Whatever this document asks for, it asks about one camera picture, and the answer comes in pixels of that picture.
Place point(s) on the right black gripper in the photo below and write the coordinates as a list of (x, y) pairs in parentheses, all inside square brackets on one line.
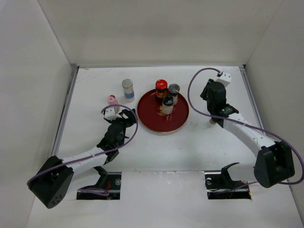
[(203, 94)]

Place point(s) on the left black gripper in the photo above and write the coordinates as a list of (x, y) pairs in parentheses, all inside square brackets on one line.
[(129, 114)]

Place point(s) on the silver lid blue label bottle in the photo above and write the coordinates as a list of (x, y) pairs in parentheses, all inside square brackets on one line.
[(128, 90)]

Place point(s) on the clear lid white shaker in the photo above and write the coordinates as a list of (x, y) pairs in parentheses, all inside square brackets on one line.
[(174, 92)]

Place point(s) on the black knob white grinder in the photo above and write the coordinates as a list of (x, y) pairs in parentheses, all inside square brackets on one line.
[(167, 104)]

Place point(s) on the red lid chili sauce jar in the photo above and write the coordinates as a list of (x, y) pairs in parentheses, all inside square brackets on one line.
[(161, 87)]

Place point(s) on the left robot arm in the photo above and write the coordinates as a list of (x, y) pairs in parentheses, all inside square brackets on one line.
[(53, 181)]

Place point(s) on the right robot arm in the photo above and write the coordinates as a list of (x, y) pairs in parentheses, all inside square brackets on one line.
[(274, 160)]

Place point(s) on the red round tray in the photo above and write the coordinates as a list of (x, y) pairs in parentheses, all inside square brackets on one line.
[(149, 112)]

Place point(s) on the pink lid spice bottle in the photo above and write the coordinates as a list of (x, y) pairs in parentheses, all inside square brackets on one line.
[(111, 99)]

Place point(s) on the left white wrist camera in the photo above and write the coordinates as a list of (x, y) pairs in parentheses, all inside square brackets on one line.
[(110, 114)]

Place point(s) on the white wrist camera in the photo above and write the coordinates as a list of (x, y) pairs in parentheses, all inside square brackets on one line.
[(224, 78), (110, 114)]

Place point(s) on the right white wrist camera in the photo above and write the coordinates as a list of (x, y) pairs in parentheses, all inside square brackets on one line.
[(224, 78)]

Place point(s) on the right metal frame rail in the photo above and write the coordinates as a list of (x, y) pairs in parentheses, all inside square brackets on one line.
[(251, 97)]

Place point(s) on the metal frame rail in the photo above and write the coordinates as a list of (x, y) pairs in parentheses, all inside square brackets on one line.
[(66, 104), (251, 97)]

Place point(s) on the left metal frame rail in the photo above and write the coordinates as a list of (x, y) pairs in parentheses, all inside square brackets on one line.
[(66, 104)]

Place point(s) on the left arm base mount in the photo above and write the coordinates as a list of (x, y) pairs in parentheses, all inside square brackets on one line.
[(107, 187)]

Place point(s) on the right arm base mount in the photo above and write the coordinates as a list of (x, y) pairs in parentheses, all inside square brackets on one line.
[(219, 185)]

